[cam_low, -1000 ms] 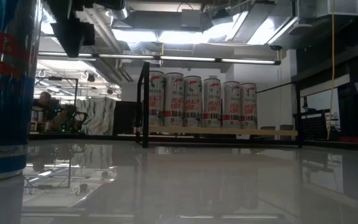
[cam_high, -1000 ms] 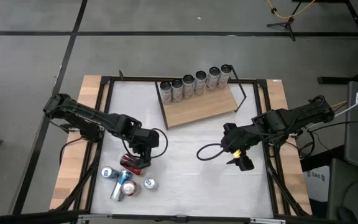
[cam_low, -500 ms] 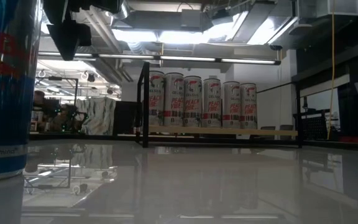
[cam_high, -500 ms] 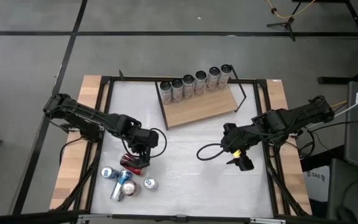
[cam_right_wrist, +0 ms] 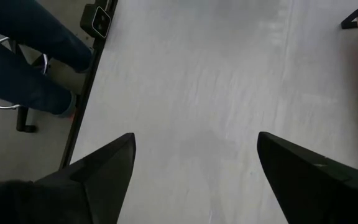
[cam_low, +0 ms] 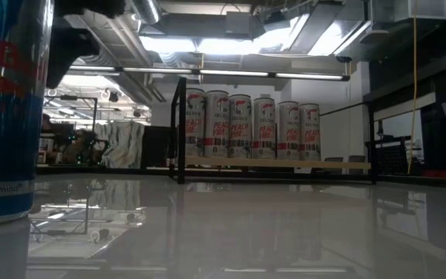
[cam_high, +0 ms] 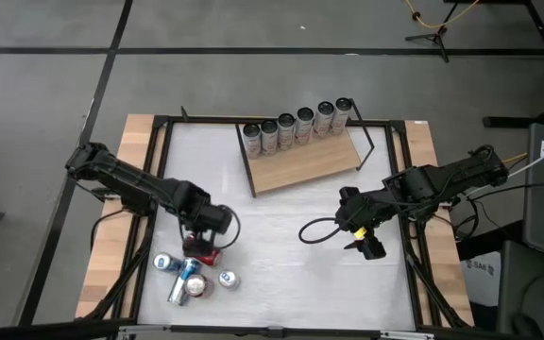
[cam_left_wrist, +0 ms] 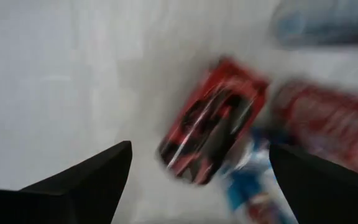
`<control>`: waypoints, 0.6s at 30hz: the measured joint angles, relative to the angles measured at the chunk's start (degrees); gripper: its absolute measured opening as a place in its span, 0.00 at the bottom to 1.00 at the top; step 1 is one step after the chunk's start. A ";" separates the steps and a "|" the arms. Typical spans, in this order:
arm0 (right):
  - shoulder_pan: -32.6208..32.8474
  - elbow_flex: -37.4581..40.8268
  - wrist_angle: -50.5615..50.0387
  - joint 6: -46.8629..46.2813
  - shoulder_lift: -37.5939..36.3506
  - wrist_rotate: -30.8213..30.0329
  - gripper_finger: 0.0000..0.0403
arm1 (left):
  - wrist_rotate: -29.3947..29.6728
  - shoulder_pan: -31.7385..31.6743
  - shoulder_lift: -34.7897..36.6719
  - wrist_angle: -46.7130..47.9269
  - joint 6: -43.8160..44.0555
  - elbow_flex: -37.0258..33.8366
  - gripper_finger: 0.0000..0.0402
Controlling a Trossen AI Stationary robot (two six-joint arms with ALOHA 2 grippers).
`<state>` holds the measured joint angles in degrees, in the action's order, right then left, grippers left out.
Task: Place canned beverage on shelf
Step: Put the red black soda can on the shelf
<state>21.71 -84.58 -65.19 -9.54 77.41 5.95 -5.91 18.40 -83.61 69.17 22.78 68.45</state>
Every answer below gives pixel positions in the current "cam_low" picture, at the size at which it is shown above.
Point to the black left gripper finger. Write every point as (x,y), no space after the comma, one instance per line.
(68,50)

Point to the blue silver Red Bull can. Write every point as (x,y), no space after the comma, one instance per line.
(6,135)

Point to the black track spotlight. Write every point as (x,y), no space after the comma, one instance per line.
(112,96)

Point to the person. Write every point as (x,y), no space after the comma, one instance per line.
(77,149)

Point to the white patterned cloth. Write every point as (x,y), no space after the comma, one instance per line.
(124,143)

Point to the black cabinet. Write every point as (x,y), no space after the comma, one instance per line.
(157,147)

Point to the bright light panel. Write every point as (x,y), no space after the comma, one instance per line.
(227,46)

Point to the grey metal box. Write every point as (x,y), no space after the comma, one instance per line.
(238,24)

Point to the long fluorescent light strip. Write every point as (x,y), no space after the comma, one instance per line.
(230,73)

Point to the wooden board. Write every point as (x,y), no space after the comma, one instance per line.
(277,163)

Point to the white table cover sheet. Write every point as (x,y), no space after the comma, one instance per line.
(246,232)

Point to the white air conditioning unit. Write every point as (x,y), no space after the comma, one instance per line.
(420,9)

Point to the black perforated basket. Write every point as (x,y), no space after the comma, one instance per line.
(392,159)

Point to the red bin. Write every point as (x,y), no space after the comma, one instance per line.
(438,174)

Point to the black metal rack frame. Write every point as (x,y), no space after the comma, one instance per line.
(68,97)

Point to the large corrugated silver duct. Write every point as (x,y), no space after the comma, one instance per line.
(126,46)

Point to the smooth round silver duct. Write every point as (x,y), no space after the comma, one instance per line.
(147,9)

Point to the black dome camera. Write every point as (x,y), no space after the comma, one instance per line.
(343,59)

